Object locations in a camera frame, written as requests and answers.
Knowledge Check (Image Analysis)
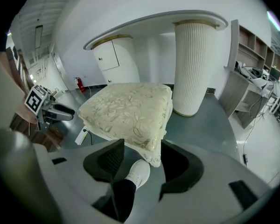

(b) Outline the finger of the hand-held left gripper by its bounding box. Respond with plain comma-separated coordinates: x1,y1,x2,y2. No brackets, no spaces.
53,103,76,122

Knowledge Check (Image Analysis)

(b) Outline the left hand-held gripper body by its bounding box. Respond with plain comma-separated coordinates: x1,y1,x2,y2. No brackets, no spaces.
24,84,59,132

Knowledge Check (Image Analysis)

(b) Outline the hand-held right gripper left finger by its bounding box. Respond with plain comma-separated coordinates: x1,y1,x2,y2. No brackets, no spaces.
34,138,126,224

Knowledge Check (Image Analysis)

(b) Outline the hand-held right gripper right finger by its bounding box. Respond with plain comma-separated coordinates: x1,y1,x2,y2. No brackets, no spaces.
130,140,272,224

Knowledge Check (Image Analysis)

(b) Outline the person's left forearm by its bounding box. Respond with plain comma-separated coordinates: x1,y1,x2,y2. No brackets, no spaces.
0,50,38,126

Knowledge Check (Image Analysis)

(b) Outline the red fire extinguisher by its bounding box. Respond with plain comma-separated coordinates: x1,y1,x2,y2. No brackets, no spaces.
74,77,86,93

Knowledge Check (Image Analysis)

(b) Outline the white power strip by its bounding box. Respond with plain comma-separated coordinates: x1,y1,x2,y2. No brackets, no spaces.
75,127,90,147

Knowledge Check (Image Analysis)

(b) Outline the person's right white shoe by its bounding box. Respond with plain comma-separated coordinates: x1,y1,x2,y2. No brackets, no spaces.
124,159,151,191

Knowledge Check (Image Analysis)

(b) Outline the white door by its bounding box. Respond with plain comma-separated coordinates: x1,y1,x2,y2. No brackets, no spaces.
51,51,69,91

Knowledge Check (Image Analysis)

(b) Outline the person's right leg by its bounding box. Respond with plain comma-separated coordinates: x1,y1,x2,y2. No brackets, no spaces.
111,178,137,222

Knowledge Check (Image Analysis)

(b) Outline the long black ceiling lamp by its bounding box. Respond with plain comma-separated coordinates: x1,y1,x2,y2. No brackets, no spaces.
35,25,44,49

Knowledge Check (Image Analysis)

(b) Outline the grey wooden shelf desk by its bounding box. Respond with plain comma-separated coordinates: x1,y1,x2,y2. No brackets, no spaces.
217,19,275,129

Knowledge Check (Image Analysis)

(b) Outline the white curved device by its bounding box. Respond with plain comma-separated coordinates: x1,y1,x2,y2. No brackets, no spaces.
234,60,259,77

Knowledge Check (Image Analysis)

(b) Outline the black computer monitor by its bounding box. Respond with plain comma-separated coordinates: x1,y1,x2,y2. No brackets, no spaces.
270,67,280,80

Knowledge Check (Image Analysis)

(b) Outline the ceiling panel light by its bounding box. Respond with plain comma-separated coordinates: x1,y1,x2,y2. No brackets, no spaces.
266,10,280,33

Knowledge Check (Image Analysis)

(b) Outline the black plug cable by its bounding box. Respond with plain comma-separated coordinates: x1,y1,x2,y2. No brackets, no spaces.
82,129,93,147

